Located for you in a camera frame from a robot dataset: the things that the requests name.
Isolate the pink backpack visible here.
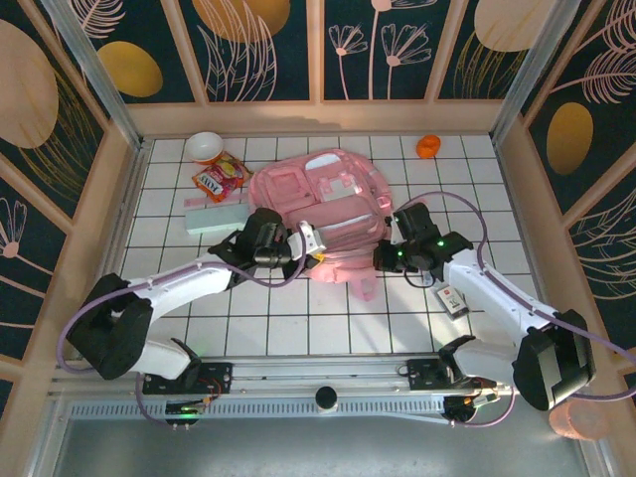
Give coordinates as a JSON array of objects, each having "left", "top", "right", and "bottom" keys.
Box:
[{"left": 183, "top": 148, "right": 394, "bottom": 303}]

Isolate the black framed id card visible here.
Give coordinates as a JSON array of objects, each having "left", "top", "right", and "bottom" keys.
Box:
[{"left": 435, "top": 285, "right": 471, "bottom": 319}]

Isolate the red snack packet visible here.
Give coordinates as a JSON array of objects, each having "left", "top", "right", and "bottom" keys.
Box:
[{"left": 192, "top": 152, "right": 252, "bottom": 204}]

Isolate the white bowl orange rim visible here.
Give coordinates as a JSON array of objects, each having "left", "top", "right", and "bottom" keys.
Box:
[{"left": 185, "top": 131, "right": 225, "bottom": 166}]

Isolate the black round knob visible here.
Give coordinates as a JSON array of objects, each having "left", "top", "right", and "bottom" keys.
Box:
[{"left": 314, "top": 385, "right": 339, "bottom": 414}]

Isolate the pink plastic cup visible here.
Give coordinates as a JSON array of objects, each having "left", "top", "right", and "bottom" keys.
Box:
[{"left": 549, "top": 400, "right": 610, "bottom": 441}]

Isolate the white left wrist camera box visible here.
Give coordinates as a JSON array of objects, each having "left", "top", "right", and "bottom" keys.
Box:
[{"left": 296, "top": 221, "right": 329, "bottom": 255}]

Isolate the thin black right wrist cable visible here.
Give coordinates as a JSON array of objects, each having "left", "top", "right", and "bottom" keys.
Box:
[{"left": 402, "top": 267, "right": 434, "bottom": 290}]

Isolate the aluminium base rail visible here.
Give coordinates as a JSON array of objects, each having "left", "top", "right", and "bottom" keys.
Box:
[{"left": 49, "top": 352, "right": 592, "bottom": 397}]

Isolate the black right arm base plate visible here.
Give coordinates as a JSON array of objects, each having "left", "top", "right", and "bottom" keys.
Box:
[{"left": 397, "top": 357, "right": 498, "bottom": 392}]

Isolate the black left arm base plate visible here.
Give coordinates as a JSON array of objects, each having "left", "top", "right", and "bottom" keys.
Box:
[{"left": 142, "top": 361, "right": 234, "bottom": 397}]

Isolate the slotted grey cable duct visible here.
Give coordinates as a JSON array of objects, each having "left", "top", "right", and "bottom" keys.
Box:
[{"left": 67, "top": 397, "right": 448, "bottom": 424}]

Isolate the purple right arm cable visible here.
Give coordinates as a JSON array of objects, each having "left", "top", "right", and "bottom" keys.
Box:
[{"left": 401, "top": 191, "right": 636, "bottom": 428}]

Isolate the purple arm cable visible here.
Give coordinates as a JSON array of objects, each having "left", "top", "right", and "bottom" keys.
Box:
[
  {"left": 57, "top": 226, "right": 312, "bottom": 428},
  {"left": 401, "top": 191, "right": 636, "bottom": 428}
]

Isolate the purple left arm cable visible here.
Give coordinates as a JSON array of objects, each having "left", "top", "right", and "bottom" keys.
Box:
[{"left": 57, "top": 226, "right": 312, "bottom": 428}]

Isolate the aluminium frame post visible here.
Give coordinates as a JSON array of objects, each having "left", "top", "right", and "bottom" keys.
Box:
[
  {"left": 489, "top": 0, "right": 587, "bottom": 143},
  {"left": 39, "top": 0, "right": 146, "bottom": 153}
]

